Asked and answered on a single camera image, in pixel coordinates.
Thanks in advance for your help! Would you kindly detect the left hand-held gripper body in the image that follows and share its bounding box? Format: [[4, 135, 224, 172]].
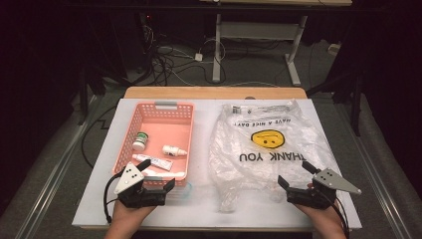
[[113, 161, 167, 209]]

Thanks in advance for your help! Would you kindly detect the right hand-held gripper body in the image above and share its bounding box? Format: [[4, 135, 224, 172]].
[[287, 167, 362, 210]]

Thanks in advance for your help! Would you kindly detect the white printed ointment tube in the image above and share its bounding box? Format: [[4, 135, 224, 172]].
[[131, 152, 174, 172]]

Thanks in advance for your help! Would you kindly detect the white dropper bottle blue label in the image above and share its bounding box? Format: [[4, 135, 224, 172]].
[[161, 144, 188, 157]]

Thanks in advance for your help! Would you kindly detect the clear plastic bag smiley print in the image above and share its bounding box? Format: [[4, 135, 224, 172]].
[[208, 99, 336, 213]]

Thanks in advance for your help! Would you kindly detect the pink perforated plastic basket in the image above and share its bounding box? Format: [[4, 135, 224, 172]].
[[112, 101, 196, 187]]

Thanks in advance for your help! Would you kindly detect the person's right hand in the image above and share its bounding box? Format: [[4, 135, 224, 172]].
[[294, 200, 346, 233]]

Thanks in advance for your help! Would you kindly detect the person's left hand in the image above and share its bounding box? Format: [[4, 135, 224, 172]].
[[110, 198, 157, 233]]

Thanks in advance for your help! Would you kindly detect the clear plastic lid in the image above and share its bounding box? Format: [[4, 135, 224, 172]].
[[165, 181, 194, 202]]

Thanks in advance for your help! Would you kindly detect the small white jar green lid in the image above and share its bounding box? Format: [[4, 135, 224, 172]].
[[131, 131, 149, 152]]

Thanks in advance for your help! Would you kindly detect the white table mat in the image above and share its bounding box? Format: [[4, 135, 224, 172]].
[[72, 98, 362, 230]]

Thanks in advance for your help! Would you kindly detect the black stand leg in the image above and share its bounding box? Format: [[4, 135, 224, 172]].
[[306, 71, 363, 137]]

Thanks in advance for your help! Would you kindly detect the left hand-held gripper black cable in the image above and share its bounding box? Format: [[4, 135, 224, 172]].
[[103, 172, 122, 224]]

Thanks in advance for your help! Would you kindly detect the hand-held gripper black cable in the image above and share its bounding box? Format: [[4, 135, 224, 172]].
[[326, 190, 351, 239], [103, 172, 122, 224]]

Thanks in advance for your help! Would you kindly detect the right hand-held gripper black cable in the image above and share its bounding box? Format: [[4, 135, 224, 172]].
[[326, 190, 351, 239]]

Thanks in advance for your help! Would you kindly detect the metal floor rail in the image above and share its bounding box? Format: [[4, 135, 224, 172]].
[[333, 99, 414, 239], [22, 95, 103, 239]]

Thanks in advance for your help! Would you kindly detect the black floor cable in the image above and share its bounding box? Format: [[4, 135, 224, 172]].
[[81, 105, 117, 169]]

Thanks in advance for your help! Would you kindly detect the tangle of floor cables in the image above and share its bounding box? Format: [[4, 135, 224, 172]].
[[142, 24, 230, 88]]

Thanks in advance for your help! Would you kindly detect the white metal desk frame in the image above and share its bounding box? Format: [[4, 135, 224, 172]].
[[198, 0, 353, 88]]

